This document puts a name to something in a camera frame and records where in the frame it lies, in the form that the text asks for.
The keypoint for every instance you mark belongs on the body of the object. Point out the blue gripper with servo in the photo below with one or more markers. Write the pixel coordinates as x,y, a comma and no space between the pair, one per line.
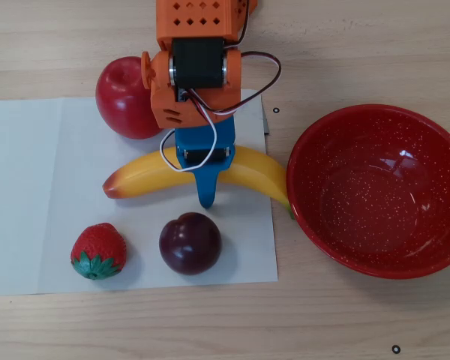
203,139

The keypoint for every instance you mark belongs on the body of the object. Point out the yellow toy banana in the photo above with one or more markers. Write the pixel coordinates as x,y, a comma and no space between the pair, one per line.
142,176

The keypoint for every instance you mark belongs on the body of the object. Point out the red speckled bowl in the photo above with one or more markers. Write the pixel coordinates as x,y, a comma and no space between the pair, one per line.
378,195

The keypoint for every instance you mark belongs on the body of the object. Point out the dark purple toy plum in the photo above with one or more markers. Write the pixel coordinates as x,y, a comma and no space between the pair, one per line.
189,245

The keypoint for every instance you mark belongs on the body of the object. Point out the red toy apple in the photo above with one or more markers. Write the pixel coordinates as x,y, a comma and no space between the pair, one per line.
120,101

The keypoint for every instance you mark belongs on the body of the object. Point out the red toy strawberry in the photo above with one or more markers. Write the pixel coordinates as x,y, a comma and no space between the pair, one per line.
99,243

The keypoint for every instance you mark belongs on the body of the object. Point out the white paper sheet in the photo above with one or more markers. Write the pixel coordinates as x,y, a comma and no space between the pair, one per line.
30,195

